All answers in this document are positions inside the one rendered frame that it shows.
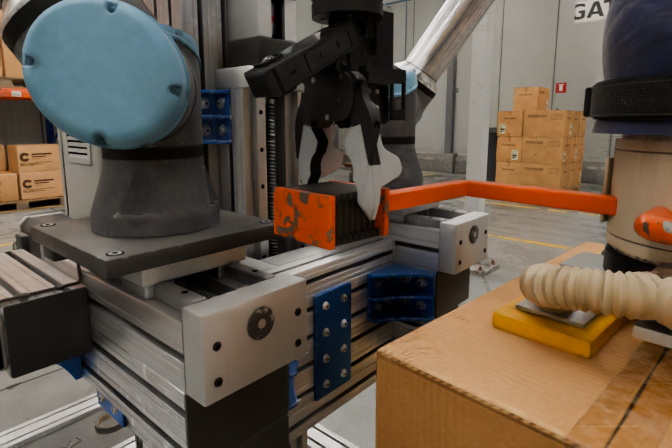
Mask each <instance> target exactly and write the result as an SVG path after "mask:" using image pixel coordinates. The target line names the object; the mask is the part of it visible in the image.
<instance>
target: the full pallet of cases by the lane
mask: <svg viewBox="0 0 672 448"><path fill-rule="evenodd" d="M549 97H550V88H545V87H539V86H537V87H517V88H514V101H513V111H498V121H497V136H501V137H498V140H497V152H496V161H497V163H496V179H495V182H496V183H506V184H515V185H525V186H535V187H544V188H554V189H563V190H573V191H580V187H581V184H580V183H581V177H582V164H583V156H584V144H585V129H586V118H587V117H584V116H583V111H572V110H549Z"/></svg>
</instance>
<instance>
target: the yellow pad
mask: <svg viewBox="0 0 672 448"><path fill-rule="evenodd" d="M627 320H628V318H627V317H626V316H623V317H621V318H616V317H615V316H614V315H613V314H610V315H609V316H604V314H603V313H601V312H599V313H598V314H597V315H596V314H593V313H592V312H591V311H588V312H587V313H585V312H582V311H581V310H580V309H579V310H578V311H574V312H573V313H572V314H568V313H562V314H557V313H551V312H549V311H546V310H544V309H542V308H540V307H538V306H537V305H535V304H533V303H531V302H530V301H529V300H527V299H526V298H525V297H524V296H523V295H521V296H520V297H518V298H516V299H514V300H513V301H511V302H509V303H508V304H506V305H504V306H502V307H501V308H499V309H497V310H495V311H494V313H493V319H492V325H493V327H495V328H497V329H500V330H503V331H506V332H509V333H512V334H514V335H517V336H520V337H523V338H526V339H529V340H532V341H535V342H538V343H541V344H543V345H546V346H549V347H552V348H555V349H558V350H561V351H564V352H567V353H570V354H572V355H575V356H578V357H581V358H584V359H590V358H591V357H592V356H593V355H594V354H595V353H596V352H597V351H598V350H599V349H600V348H601V347H602V346H603V345H604V344H605V343H606V342H607V341H608V340H609V339H610V338H611V337H612V336H613V335H614V334H615V333H616V332H617V331H618V330H619V329H620V328H621V327H622V326H623V325H624V323H625V322H626V321H627Z"/></svg>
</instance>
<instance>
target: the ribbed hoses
mask: <svg viewBox="0 0 672 448"><path fill-rule="evenodd" d="M653 273H659V272H657V271H654V272H652V273H651V272H648V271H646V272H639V271H638V272H630V271H628V272H626V273H625V274H623V273H622V272H621V271H618V272H616V273H612V271H611V270H606V271H605V272H602V271H601V270H600V269H598V268H596V269H595V270H594V271H592V270H591V269H590V268H588V267H585V268H584V269H581V268H580V267H578V266H574V267H572V268H571V267H570V266H567V265H566V266H563V267H562V266H559V265H555V266H554V265H551V264H547V263H539V264H533V265H531V266H529V267H528V268H527V269H525V270H524V271H523V273H522V275H521V277H520V279H519V283H520V290H521V292H522V294H523V296H524V297H525V298H526V299H527V300H529V301H530V302H531V303H533V304H535V305H537V306H538V307H540V308H542V309H544V310H546V311H549V312H551V313H557V314H562V313H568V314H572V313H573V312H574V311H578V310H579V309H580V310H581V311H582V312H585V313H587V312H588V311H591V312H592V313H593V314H596V315H597V314H598V313H599V312H601V313H603V314H604V316H609V315H610V314H613V315H614V316H615V317H616V318H621V317H623V316H626V317H627V318H628V319H629V320H633V319H639V320H657V321H658V323H660V324H662V325H664V326H666V327H668V328H669V329H670V330H672V277H667V278H664V279H661V278H660V277H658V276H657V275H656V274H653Z"/></svg>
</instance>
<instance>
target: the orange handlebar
mask: <svg viewBox="0 0 672 448"><path fill-rule="evenodd" d="M463 196H468V197H475V198H483V199H490V200H498V201H505V202H513V203H520V204H528V205H535V206H543V207H550V208H557V209H565V210H572V211H580V212H587V213H595V214H602V215H610V216H615V215H616V211H617V198H616V197H615V196H613V195H611V194H602V193H592V192H582V191H573V190H563V189H554V188H544V187H535V186H525V185H515V184H506V183H496V182H487V181H477V180H453V181H447V182H440V183H434V184H427V185H421V186H415V187H408V188H402V189H395V190H389V212H390V211H395V210H400V209H405V208H410V207H414V206H419V205H424V204H429V203H434V202H439V201H444V200H449V199H454V198H458V197H463ZM634 231H635V232H636V233H637V234H638V235H639V236H641V237H642V238H644V239H646V240H649V241H653V242H656V243H661V244H667V245H672V212H671V211H670V210H669V209H667V208H666V207H661V206H658V207H654V208H652V209H650V210H648V211H646V212H644V213H642V214H640V215H639V216H638V217H637V218H636V219H635V222H634Z"/></svg>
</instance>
